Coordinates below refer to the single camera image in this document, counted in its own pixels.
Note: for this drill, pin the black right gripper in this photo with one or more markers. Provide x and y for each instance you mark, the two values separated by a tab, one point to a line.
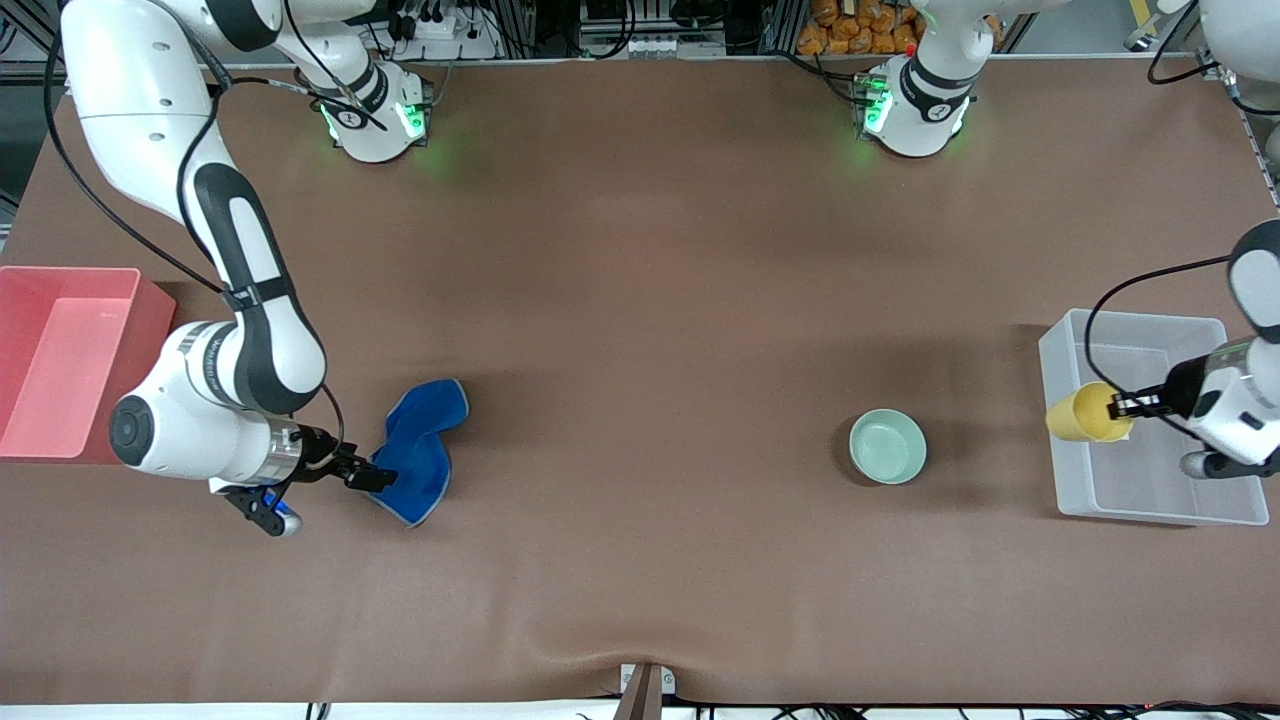
320	449

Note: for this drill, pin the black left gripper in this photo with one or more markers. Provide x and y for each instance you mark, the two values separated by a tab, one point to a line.
1180	388

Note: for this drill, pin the blue cloth with grey hem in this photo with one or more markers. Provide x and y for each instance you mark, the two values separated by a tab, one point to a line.
420	450

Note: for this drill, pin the yellow cup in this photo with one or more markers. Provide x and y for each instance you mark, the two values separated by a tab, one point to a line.
1075	415

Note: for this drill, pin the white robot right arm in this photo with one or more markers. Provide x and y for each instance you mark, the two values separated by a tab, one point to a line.
260	340

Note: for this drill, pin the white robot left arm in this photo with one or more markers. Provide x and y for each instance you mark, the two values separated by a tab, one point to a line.
920	110

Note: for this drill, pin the pale green bowl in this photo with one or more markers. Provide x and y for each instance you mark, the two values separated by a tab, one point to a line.
888	447

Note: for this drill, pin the clear plastic bin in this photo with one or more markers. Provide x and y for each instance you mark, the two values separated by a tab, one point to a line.
1140	480

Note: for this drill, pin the pink plastic bin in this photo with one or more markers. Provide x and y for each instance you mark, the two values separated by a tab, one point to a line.
60	360

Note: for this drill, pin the brown table cover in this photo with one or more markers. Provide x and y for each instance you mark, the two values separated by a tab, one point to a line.
640	300

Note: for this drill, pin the white power strip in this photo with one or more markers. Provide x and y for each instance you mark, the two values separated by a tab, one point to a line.
440	30

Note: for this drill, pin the pile of orange packets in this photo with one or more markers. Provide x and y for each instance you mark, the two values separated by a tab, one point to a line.
850	30

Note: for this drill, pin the grey socket strip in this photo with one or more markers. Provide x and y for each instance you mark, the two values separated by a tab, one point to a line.
660	45

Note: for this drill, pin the aluminium frame profile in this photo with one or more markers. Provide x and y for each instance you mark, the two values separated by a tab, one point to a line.
1262	150

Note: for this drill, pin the brown post with grey bracket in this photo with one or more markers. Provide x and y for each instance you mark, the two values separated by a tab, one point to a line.
645	695

